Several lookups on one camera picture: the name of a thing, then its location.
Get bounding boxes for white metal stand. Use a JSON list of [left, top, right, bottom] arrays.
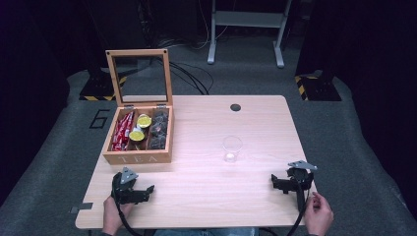
[[207, 0, 293, 69]]

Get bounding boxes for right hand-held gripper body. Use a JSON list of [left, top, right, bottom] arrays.
[[285, 159, 319, 212]]

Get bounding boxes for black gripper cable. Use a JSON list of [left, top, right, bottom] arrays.
[[115, 200, 143, 236], [285, 183, 313, 236]]

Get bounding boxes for yellow lidded capsule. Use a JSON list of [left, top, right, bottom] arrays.
[[128, 128, 146, 143], [136, 113, 153, 130]]

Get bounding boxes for bundle of red sachets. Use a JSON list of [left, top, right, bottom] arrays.
[[111, 110, 136, 152]]

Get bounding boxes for black floor cables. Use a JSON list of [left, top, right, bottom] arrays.
[[161, 58, 214, 96]]

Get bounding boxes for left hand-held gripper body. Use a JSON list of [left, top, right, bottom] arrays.
[[110, 166, 143, 207]]

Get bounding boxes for grey tape strip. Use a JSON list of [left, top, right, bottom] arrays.
[[69, 202, 94, 215]]

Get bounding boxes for person's right hand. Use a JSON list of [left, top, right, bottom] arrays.
[[303, 191, 335, 236]]

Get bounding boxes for thin white hanging cables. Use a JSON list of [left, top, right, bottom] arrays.
[[196, 0, 230, 51]]

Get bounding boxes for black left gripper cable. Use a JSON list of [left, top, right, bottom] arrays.
[[115, 200, 143, 236]]

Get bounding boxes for clear plastic cup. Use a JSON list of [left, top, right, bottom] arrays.
[[221, 135, 244, 164]]

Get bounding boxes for person's left hand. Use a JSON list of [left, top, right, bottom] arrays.
[[102, 195, 135, 236]]

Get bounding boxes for wooden tea box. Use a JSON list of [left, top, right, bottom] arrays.
[[102, 48, 175, 165]]

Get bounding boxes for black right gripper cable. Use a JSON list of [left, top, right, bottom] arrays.
[[285, 183, 313, 236]]

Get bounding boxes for dark tea bag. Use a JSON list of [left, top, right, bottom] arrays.
[[153, 110, 169, 124], [149, 122, 168, 138], [148, 135, 167, 150]]

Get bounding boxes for black striped stand base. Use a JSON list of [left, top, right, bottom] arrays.
[[293, 69, 342, 102], [79, 63, 128, 102]]

